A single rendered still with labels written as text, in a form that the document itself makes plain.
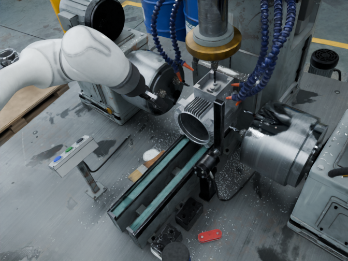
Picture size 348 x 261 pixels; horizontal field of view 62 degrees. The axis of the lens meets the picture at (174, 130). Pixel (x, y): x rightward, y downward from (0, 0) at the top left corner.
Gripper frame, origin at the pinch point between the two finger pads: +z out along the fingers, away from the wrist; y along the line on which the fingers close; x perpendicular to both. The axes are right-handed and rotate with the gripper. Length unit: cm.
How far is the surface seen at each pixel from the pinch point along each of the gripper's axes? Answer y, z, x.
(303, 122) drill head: -40.8, 10.9, -16.1
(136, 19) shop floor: 230, 195, -104
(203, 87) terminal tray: -2.4, 16.0, -15.1
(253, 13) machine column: -9.6, 7.1, -43.6
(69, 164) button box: 17.1, -5.0, 33.4
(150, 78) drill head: 15.9, 8.8, -8.3
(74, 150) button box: 18.4, -4.8, 28.5
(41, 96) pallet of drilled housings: 188, 99, 35
